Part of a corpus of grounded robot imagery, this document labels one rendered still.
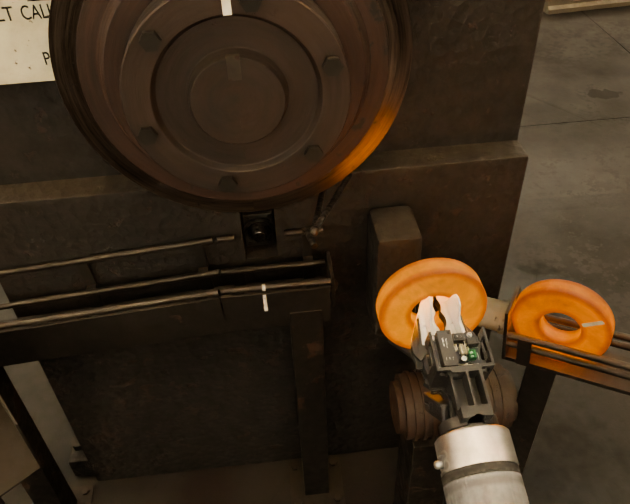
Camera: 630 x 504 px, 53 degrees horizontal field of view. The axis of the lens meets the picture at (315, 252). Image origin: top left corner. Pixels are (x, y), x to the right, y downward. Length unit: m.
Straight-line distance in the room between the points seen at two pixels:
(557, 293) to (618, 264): 1.35
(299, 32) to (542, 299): 0.57
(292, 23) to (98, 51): 0.25
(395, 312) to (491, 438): 0.23
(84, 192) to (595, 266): 1.73
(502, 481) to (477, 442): 0.05
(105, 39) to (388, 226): 0.54
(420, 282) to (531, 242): 1.54
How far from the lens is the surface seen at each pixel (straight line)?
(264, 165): 0.86
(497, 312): 1.12
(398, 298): 0.88
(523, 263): 2.30
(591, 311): 1.07
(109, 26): 0.83
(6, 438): 1.17
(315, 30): 0.78
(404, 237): 1.08
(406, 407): 1.19
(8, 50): 1.07
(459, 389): 0.81
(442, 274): 0.87
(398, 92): 0.93
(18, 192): 1.19
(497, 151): 1.18
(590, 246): 2.44
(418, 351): 0.86
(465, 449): 0.77
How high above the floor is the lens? 1.48
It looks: 41 degrees down
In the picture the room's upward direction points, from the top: 3 degrees counter-clockwise
